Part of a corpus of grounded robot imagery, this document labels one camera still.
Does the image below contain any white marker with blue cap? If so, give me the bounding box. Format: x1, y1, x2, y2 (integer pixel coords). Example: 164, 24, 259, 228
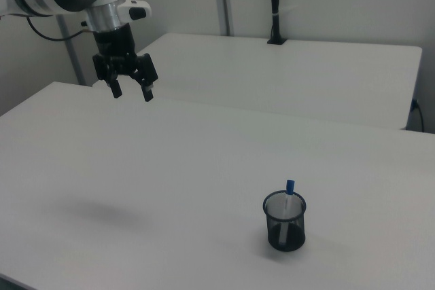
279, 179, 296, 247

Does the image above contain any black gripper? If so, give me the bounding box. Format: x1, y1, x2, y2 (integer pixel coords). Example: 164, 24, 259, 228
92, 24, 159, 103

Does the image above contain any black camera stand pole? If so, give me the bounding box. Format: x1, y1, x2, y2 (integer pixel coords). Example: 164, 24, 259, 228
266, 0, 287, 46

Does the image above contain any black mesh pen cup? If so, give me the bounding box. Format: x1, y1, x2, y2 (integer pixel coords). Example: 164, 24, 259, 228
262, 191, 307, 253

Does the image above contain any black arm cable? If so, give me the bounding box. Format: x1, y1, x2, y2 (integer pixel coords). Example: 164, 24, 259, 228
26, 16, 94, 41

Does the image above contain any black power cable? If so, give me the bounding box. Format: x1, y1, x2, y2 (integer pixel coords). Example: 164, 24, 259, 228
410, 98, 426, 132

